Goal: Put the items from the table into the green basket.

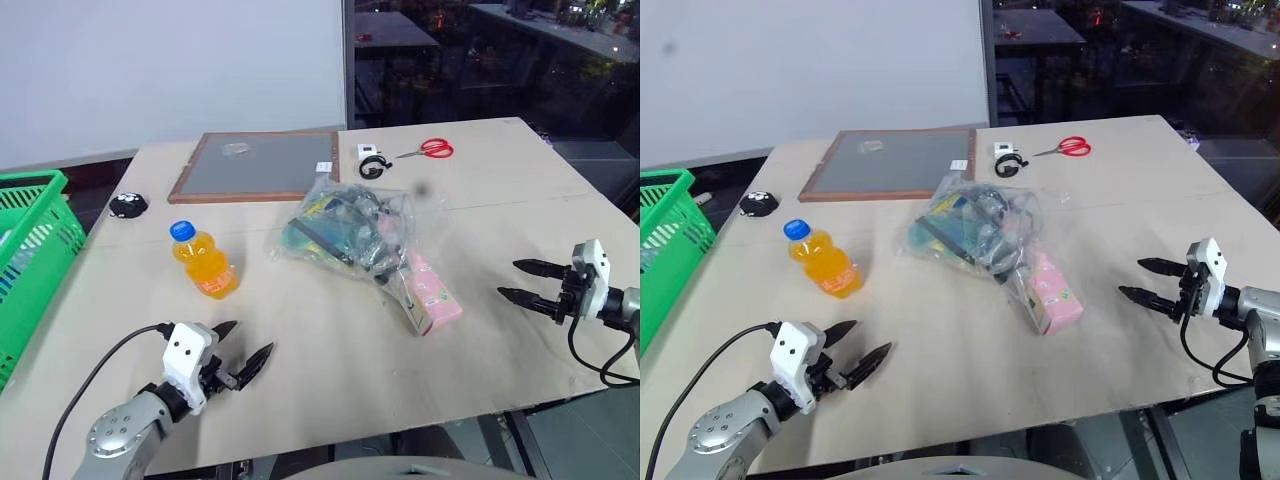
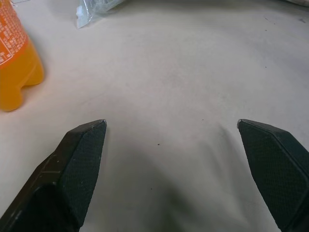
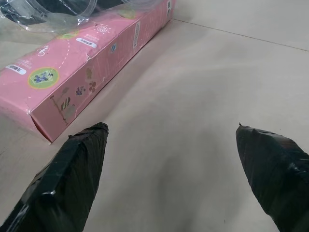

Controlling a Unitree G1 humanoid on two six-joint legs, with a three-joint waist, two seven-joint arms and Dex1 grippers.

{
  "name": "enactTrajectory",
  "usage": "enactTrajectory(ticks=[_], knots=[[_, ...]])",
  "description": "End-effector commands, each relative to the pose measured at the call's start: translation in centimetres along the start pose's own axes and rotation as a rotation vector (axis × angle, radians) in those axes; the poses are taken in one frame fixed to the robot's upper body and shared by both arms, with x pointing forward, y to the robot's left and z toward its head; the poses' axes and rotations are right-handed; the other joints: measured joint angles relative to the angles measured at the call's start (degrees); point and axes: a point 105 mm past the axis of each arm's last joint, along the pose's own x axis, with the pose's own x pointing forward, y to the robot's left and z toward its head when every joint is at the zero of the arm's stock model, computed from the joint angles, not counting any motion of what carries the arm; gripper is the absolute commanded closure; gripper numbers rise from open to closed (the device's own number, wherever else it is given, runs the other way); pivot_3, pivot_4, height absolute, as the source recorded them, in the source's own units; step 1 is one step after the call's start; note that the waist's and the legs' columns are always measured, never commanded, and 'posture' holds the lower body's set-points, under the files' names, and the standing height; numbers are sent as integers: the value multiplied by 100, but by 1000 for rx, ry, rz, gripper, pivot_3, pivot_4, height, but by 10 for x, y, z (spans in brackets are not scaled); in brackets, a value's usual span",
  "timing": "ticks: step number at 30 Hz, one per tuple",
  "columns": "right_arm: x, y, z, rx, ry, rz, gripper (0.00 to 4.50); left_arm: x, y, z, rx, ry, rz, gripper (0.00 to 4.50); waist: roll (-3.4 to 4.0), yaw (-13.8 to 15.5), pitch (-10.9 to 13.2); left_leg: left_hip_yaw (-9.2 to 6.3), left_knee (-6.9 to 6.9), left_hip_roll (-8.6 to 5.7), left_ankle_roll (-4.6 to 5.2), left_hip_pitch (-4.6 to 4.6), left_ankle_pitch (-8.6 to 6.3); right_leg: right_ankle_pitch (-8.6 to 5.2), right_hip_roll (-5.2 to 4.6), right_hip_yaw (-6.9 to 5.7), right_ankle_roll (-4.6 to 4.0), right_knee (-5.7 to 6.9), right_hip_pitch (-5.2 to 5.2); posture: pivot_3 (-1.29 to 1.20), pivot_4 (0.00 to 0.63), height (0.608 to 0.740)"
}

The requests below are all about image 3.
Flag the long pink cardboard box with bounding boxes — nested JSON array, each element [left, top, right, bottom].
[[0, 0, 177, 143]]

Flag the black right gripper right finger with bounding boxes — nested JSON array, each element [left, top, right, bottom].
[[235, 122, 309, 232]]

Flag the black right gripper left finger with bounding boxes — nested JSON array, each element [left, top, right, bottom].
[[0, 122, 109, 232]]

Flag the clear plastic cup pack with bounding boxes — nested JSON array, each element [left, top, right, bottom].
[[0, 0, 160, 33]]

